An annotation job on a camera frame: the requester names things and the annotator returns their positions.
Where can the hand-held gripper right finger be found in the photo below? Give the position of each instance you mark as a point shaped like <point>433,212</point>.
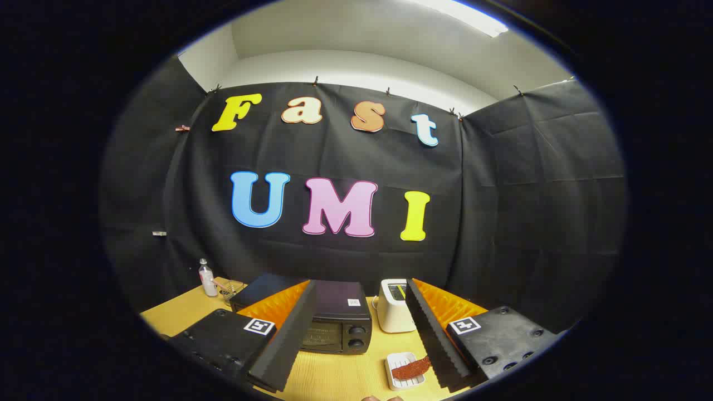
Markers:
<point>434,334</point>

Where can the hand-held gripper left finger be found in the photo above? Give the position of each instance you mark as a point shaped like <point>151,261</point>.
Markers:
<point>292,340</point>

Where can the red-brown meat slice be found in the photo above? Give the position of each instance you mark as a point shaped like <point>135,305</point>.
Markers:
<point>412,368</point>

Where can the black toaster oven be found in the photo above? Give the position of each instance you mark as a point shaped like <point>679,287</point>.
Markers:
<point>340,306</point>

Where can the white toaster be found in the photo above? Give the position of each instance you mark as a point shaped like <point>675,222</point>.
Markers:
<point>392,314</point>

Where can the white ribbed tray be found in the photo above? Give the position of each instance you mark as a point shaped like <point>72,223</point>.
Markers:
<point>396,361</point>

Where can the clear glass container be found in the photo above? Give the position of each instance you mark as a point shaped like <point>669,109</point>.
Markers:
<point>234,289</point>

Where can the pink stick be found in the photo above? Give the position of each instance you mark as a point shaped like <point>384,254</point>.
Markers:
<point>221,285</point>

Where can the clear plastic bottle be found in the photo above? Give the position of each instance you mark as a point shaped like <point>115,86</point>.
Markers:
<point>208,281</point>

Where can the black backdrop cloth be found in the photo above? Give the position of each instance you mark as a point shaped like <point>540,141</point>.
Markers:
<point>334,156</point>

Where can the red clip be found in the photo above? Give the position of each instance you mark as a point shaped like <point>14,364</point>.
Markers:
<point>182,128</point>

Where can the ceiling light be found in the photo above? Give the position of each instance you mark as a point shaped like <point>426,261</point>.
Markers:
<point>468,15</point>

